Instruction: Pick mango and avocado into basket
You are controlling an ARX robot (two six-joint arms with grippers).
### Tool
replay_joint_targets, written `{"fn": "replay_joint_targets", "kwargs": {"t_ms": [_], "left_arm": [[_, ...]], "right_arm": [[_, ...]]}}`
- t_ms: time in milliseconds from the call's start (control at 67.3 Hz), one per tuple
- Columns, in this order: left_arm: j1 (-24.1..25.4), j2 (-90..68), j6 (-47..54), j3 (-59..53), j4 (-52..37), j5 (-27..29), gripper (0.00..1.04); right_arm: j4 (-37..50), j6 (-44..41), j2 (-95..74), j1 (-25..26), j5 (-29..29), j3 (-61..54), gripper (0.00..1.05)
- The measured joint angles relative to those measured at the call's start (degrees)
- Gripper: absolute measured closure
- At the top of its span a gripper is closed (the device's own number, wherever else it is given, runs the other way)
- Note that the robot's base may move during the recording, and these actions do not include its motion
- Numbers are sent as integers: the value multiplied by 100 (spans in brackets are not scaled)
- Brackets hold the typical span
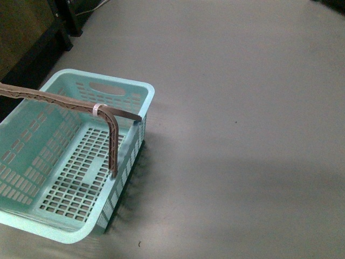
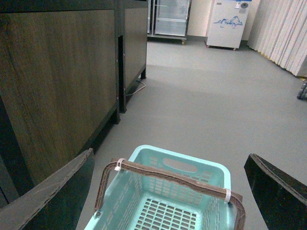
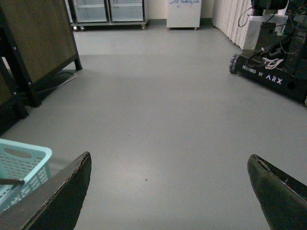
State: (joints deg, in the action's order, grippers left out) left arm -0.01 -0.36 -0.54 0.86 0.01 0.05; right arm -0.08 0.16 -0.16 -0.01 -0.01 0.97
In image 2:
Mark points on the glass door refrigerator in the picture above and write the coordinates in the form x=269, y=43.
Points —
x=168, y=19

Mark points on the white vertical curtain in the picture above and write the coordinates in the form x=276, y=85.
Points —
x=279, y=32

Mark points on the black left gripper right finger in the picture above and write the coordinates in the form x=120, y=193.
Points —
x=281, y=199

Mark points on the white zip tie left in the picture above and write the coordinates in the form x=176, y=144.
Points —
x=119, y=164

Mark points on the light teal plastic basket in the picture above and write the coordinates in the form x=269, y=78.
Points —
x=136, y=202

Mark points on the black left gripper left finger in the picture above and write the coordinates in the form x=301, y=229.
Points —
x=56, y=203

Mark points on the dark wooden display stand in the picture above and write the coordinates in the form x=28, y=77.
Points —
x=58, y=83

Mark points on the white chest freezer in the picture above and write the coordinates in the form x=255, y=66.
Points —
x=226, y=24

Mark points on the brown plastic basket handle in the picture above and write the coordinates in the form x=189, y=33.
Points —
x=207, y=189

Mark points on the white zip tie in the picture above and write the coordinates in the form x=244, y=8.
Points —
x=227, y=196
x=119, y=164

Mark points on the white zip tie right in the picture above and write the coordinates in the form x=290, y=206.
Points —
x=227, y=196

